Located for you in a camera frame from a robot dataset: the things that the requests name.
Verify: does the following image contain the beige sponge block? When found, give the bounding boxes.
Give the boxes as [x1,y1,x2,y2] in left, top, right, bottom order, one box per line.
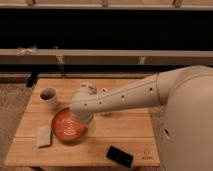
[37,125,52,148]

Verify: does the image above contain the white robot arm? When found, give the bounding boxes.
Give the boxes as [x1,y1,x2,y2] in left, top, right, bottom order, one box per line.
[69,66,213,171]

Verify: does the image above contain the small white bottle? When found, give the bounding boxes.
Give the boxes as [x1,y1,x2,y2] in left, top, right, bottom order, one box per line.
[100,88,111,116]

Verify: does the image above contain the orange ceramic bowl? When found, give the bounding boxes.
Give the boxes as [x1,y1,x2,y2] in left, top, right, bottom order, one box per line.
[51,108,87,142]

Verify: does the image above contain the long wooden bench rail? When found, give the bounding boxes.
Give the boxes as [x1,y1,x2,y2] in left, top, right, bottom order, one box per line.
[0,48,213,65]

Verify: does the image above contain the black rectangular phone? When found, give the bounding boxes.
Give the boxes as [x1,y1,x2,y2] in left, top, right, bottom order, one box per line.
[106,146,134,168]

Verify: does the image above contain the wooden table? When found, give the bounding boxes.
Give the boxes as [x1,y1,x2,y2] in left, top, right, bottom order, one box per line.
[4,79,160,167]

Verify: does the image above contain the white paper cup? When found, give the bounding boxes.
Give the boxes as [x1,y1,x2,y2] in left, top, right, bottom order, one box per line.
[39,87,58,110]

